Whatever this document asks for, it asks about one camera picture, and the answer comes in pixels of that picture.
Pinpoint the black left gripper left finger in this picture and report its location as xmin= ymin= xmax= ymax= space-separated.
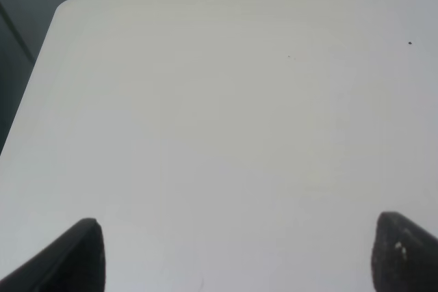
xmin=1 ymin=218 xmax=106 ymax=291

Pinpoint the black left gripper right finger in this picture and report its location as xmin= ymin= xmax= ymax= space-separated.
xmin=371 ymin=212 xmax=437 ymax=292

